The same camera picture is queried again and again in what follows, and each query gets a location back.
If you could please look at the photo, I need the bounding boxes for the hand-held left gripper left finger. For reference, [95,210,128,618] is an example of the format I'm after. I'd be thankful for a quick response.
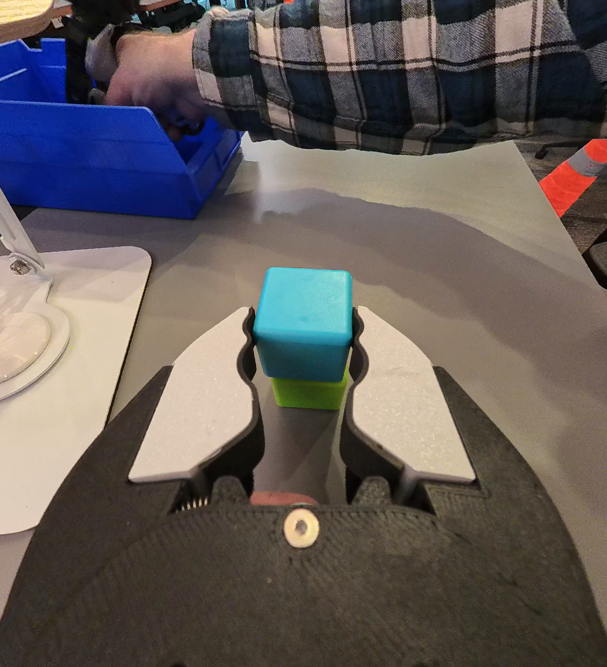
[128,306,265,497]

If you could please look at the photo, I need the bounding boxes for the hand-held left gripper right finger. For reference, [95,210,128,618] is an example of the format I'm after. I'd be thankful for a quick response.
[341,305,477,499]

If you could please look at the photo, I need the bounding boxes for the green cube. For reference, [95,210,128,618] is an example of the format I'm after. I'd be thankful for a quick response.
[270,365,350,410]

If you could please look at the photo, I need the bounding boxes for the blue plastic bin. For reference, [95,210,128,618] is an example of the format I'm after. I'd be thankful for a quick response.
[0,38,244,221]

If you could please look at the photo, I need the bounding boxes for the teal cube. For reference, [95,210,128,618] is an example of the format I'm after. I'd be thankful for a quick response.
[253,267,356,382]

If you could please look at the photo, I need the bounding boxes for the grey desk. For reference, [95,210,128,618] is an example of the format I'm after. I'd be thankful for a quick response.
[0,133,607,667]

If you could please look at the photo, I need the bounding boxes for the person's left hand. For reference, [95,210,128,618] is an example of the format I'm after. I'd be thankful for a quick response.
[250,491,319,507]

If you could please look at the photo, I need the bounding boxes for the white stand with wooden board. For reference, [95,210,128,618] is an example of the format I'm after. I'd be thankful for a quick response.
[0,0,153,540]

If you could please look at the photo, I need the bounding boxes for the orange traffic cone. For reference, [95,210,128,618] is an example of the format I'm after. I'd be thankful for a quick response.
[538,138,607,219]

